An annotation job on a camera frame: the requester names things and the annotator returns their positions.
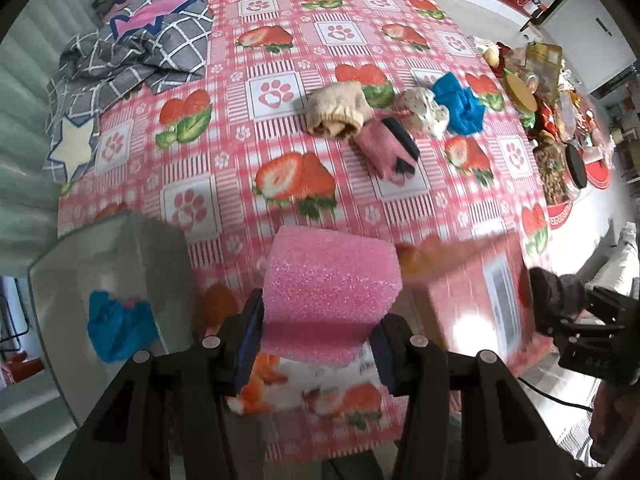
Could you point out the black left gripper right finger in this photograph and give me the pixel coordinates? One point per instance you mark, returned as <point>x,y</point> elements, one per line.
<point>502,436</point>

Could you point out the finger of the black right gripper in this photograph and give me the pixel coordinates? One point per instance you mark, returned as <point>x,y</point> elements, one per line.
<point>607,349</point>

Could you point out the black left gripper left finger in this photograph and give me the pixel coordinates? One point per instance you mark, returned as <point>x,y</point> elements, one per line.
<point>126,435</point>

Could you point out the blue cloth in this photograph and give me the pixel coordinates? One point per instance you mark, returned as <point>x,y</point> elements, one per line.
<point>116,330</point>

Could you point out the pink sponge block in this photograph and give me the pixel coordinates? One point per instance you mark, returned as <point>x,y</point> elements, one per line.
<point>324,292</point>

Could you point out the blue scrunchie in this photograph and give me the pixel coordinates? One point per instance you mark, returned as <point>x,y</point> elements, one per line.
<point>466,112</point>

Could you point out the beige sock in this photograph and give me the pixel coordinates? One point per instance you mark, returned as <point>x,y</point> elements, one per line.
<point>337,111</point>

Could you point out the white storage box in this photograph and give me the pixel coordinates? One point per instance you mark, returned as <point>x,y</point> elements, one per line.
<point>106,291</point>

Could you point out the red cardboard box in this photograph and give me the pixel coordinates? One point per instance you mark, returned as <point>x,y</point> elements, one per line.
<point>470,295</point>

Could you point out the black lid glass jar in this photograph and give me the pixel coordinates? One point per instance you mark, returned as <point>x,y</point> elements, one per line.
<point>562,172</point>

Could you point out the yellow lid glass jar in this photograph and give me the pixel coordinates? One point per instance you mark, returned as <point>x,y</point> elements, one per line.
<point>519,94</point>

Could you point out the pink black rolled sock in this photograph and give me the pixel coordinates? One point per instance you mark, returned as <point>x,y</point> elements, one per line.
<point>388,148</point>

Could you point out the white dotted scrunchie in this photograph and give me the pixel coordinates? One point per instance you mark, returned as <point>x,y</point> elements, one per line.
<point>421,115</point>

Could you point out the grey checked blanket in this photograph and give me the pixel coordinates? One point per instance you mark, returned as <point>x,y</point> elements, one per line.
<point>159,43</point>

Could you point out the grey window curtain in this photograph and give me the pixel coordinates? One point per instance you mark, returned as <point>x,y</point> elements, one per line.
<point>29,58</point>

